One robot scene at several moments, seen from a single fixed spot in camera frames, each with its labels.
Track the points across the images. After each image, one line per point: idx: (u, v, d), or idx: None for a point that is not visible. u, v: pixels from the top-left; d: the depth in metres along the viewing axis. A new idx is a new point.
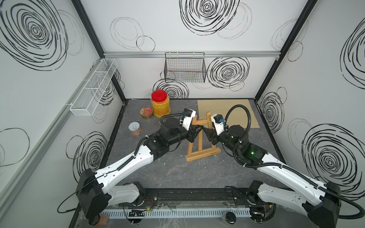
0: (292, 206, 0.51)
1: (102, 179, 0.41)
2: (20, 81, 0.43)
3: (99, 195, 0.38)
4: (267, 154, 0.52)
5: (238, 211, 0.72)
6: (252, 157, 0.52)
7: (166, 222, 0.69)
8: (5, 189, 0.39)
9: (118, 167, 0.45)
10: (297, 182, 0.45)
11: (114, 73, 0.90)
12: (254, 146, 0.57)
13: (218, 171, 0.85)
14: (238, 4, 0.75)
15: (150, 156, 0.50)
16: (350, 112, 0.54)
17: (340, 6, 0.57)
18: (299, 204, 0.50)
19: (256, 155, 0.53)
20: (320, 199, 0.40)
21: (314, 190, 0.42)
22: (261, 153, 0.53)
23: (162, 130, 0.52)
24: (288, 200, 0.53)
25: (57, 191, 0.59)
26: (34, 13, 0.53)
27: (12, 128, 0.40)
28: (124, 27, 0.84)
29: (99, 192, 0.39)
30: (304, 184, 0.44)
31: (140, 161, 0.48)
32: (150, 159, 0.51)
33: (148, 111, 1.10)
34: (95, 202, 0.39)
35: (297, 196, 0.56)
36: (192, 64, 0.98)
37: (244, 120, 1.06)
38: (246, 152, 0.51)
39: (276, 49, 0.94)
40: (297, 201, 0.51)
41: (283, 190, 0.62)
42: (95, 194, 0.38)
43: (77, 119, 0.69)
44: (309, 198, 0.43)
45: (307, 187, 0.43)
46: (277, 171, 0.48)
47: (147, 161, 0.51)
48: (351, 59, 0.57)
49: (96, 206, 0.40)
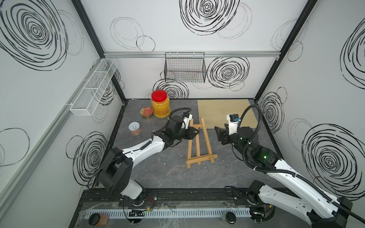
0: (295, 213, 0.51)
1: (129, 155, 0.47)
2: (20, 80, 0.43)
3: (129, 167, 0.44)
4: (281, 160, 0.50)
5: (238, 211, 0.72)
6: (264, 161, 0.50)
7: (166, 222, 0.69)
8: (5, 189, 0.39)
9: (140, 147, 0.52)
10: (309, 193, 0.43)
11: (114, 73, 0.90)
12: (265, 149, 0.54)
13: (218, 171, 0.85)
14: (238, 4, 0.75)
15: (162, 143, 0.59)
16: (350, 112, 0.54)
17: (340, 6, 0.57)
18: (303, 212, 0.49)
19: (268, 159, 0.50)
20: (332, 214, 0.39)
21: (327, 204, 0.41)
22: (273, 157, 0.50)
23: (170, 125, 0.65)
24: (292, 206, 0.53)
25: (57, 191, 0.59)
26: (34, 13, 0.53)
27: (12, 128, 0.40)
28: (124, 28, 0.84)
29: (129, 163, 0.44)
30: (316, 196, 0.42)
31: (157, 145, 0.57)
32: (162, 147, 0.60)
33: (148, 111, 1.10)
34: (125, 173, 0.43)
35: (302, 203, 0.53)
36: (192, 64, 0.98)
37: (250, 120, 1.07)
38: (257, 155, 0.54)
39: (276, 49, 0.94)
40: (302, 210, 0.50)
41: (286, 194, 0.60)
42: (126, 165, 0.43)
43: (77, 120, 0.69)
44: (319, 210, 0.42)
45: (319, 201, 0.41)
46: (290, 179, 0.46)
47: (159, 147, 0.59)
48: (351, 59, 0.57)
49: (122, 180, 0.44)
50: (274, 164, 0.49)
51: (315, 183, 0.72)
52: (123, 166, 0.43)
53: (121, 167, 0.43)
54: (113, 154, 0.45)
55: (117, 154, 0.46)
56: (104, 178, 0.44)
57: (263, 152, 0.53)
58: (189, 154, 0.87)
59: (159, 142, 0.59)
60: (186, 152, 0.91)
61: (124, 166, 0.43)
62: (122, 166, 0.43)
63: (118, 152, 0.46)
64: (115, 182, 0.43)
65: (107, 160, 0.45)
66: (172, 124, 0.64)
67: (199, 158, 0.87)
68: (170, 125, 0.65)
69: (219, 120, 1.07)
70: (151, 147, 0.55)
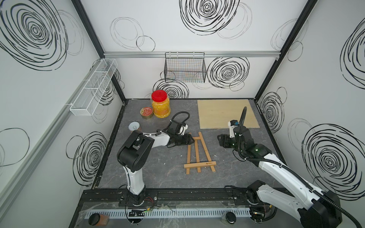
0: (289, 211, 0.50)
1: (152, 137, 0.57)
2: (19, 81, 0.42)
3: (152, 144, 0.53)
4: (271, 154, 0.55)
5: (238, 211, 0.72)
6: (254, 153, 0.56)
7: (166, 222, 0.69)
8: (4, 191, 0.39)
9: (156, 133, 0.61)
10: (292, 181, 0.46)
11: (114, 73, 0.90)
12: (259, 144, 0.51)
13: (218, 171, 0.84)
14: (238, 4, 0.75)
15: (167, 136, 0.70)
16: (349, 112, 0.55)
17: (341, 5, 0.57)
18: (294, 208, 0.50)
19: (260, 152, 0.56)
20: (312, 202, 0.41)
21: (309, 193, 0.43)
22: (265, 150, 0.56)
23: (172, 126, 0.79)
24: (286, 203, 0.53)
25: (57, 190, 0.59)
26: (34, 13, 0.53)
27: (12, 128, 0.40)
28: (124, 28, 0.84)
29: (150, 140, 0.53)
30: (299, 185, 0.45)
31: (164, 137, 0.67)
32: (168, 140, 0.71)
33: (148, 111, 1.10)
34: (148, 148, 0.51)
35: (295, 201, 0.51)
36: (192, 64, 0.98)
37: (253, 119, 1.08)
38: (250, 148, 0.60)
39: (276, 49, 0.94)
40: (294, 205, 0.50)
41: (283, 193, 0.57)
42: (148, 141, 0.52)
43: (77, 120, 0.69)
44: (302, 201, 0.44)
45: (301, 189, 0.44)
46: (276, 170, 0.50)
47: (166, 139, 0.70)
48: (351, 59, 0.57)
49: (144, 156, 0.51)
50: (264, 156, 0.55)
51: (315, 183, 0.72)
52: (146, 142, 0.52)
53: (145, 144, 0.52)
54: (135, 134, 0.54)
55: (138, 134, 0.54)
56: (126, 154, 0.51)
57: (256, 146, 0.61)
58: (188, 159, 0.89)
59: (166, 135, 0.70)
60: (186, 152, 0.91)
61: (148, 142, 0.52)
62: (146, 143, 0.52)
63: (139, 133, 0.55)
64: (138, 157, 0.50)
65: (129, 138, 0.53)
66: (174, 125, 0.79)
67: (199, 164, 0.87)
68: (172, 126, 0.79)
69: (219, 121, 1.06)
70: (162, 136, 0.66)
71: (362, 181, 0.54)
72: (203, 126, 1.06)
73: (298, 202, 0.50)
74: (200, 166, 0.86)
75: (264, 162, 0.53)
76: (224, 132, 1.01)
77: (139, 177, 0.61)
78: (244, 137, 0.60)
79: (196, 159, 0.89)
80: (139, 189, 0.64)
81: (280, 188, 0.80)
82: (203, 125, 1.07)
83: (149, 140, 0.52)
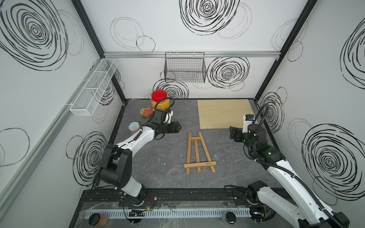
0: (287, 218, 0.51)
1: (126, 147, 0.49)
2: (18, 80, 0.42)
3: (130, 156, 0.46)
4: (284, 161, 0.51)
5: (238, 211, 0.72)
6: (266, 156, 0.52)
7: (166, 222, 0.69)
8: (4, 190, 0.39)
9: (134, 138, 0.54)
10: (302, 194, 0.43)
11: (114, 73, 0.90)
12: (273, 148, 0.57)
13: (218, 170, 0.85)
14: (238, 4, 0.75)
15: (151, 130, 0.62)
16: (349, 112, 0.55)
17: (341, 6, 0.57)
18: (294, 218, 0.49)
19: (272, 156, 0.52)
20: (319, 220, 0.39)
21: (318, 210, 0.40)
22: (278, 156, 0.52)
23: (156, 115, 0.71)
24: (286, 210, 0.52)
25: (57, 191, 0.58)
26: (34, 13, 0.53)
27: (12, 128, 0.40)
28: (124, 28, 0.84)
29: (127, 153, 0.45)
30: (308, 200, 0.42)
31: (147, 134, 0.59)
32: (153, 134, 0.64)
33: (148, 111, 1.10)
34: (127, 162, 0.45)
35: (297, 211, 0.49)
36: (192, 64, 0.98)
37: None
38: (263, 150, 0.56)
39: (276, 49, 0.94)
40: (294, 215, 0.49)
41: (285, 200, 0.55)
42: (125, 155, 0.45)
43: (77, 120, 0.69)
44: (308, 215, 0.42)
45: (310, 204, 0.42)
46: (287, 178, 0.47)
47: (150, 136, 0.62)
48: (351, 59, 0.57)
49: (127, 170, 0.46)
50: (276, 161, 0.51)
51: (315, 183, 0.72)
52: (123, 158, 0.45)
53: (122, 159, 0.45)
54: (109, 150, 0.46)
55: (112, 149, 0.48)
56: (107, 174, 0.45)
57: (270, 149, 0.57)
58: (188, 159, 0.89)
59: (149, 130, 0.61)
60: (186, 152, 0.91)
61: (123, 157, 0.45)
62: (122, 158, 0.45)
63: (114, 147, 0.47)
64: (120, 175, 0.44)
65: (105, 157, 0.46)
66: (158, 113, 0.71)
67: (199, 164, 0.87)
68: (156, 115, 0.71)
69: (219, 120, 1.07)
70: (144, 137, 0.57)
71: (361, 180, 0.54)
72: (203, 126, 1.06)
73: (300, 213, 0.50)
74: (200, 166, 0.86)
75: (275, 169, 0.49)
76: (225, 132, 1.01)
77: (133, 180, 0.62)
78: (257, 138, 0.56)
79: (196, 159, 0.89)
80: (137, 191, 0.63)
81: (281, 188, 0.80)
82: (203, 125, 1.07)
83: (124, 156, 0.45)
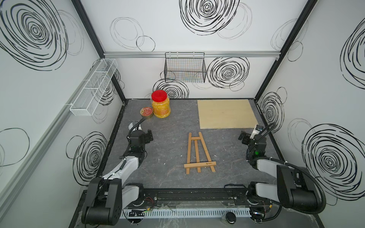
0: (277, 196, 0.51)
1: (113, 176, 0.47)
2: (18, 81, 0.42)
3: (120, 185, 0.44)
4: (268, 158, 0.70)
5: (238, 211, 0.72)
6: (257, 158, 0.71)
7: (166, 222, 0.69)
8: (4, 190, 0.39)
9: (120, 166, 0.54)
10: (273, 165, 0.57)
11: (114, 73, 0.90)
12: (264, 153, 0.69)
13: (219, 171, 0.85)
14: (238, 4, 0.75)
15: (135, 158, 0.61)
16: (349, 112, 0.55)
17: (341, 6, 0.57)
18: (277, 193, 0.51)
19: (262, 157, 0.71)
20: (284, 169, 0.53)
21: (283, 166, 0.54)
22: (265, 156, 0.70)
23: (133, 142, 0.66)
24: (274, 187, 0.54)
25: (58, 190, 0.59)
26: (34, 13, 0.53)
27: (12, 128, 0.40)
28: (124, 28, 0.84)
29: (116, 183, 0.43)
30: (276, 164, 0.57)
31: (132, 162, 0.59)
32: (137, 162, 0.62)
33: (148, 111, 1.10)
34: (118, 192, 0.42)
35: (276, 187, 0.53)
36: (192, 64, 0.98)
37: (253, 119, 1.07)
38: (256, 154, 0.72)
39: (276, 49, 0.94)
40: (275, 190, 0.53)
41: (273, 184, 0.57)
42: (115, 185, 0.43)
43: (77, 120, 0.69)
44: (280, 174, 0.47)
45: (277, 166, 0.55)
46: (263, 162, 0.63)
47: (135, 164, 0.61)
48: (351, 59, 0.57)
49: (118, 203, 0.43)
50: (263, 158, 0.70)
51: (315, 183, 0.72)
52: (112, 188, 0.42)
53: (111, 190, 0.42)
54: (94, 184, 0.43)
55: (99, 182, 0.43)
56: (95, 213, 0.40)
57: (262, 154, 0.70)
58: (188, 159, 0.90)
59: (133, 160, 0.60)
60: (186, 152, 0.91)
61: (113, 186, 0.42)
62: (111, 189, 0.42)
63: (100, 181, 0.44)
64: (111, 208, 0.40)
65: (90, 195, 0.42)
66: (135, 140, 0.66)
67: (199, 164, 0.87)
68: (134, 142, 0.66)
69: (219, 120, 1.08)
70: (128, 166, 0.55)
71: (362, 181, 0.54)
72: (203, 127, 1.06)
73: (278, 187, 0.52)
74: (200, 166, 0.86)
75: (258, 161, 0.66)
76: (225, 132, 1.01)
77: (127, 192, 0.58)
78: (257, 146, 0.70)
79: (196, 159, 0.89)
80: (136, 193, 0.64)
81: None
82: (203, 125, 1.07)
83: (114, 185, 0.43)
